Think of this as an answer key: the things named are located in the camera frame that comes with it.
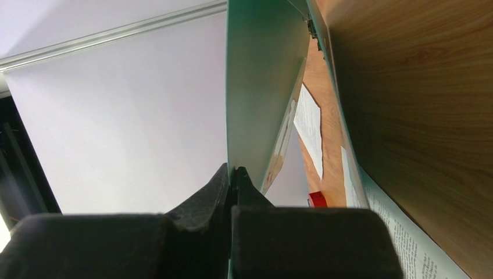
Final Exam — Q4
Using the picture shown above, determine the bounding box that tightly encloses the teal green folder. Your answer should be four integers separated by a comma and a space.
226, 0, 370, 279

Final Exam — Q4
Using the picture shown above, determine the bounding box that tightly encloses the red small object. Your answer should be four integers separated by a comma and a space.
308, 191, 328, 208

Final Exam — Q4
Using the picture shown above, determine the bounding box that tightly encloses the printed paper sheet left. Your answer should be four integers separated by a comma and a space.
294, 84, 323, 179

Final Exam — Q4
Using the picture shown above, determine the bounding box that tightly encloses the silver folder clip mechanism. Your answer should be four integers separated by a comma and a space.
306, 14, 322, 51

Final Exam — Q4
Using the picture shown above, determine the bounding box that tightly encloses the printed paper sheet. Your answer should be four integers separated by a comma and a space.
294, 84, 323, 179
341, 147, 469, 278

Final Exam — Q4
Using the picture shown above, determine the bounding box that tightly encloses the printed paper sheet centre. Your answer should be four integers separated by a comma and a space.
341, 147, 469, 278

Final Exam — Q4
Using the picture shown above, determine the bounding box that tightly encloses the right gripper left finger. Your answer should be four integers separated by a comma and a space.
1, 164, 229, 278

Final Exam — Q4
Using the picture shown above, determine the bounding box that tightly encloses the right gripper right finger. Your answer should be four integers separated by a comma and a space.
231, 167, 403, 278

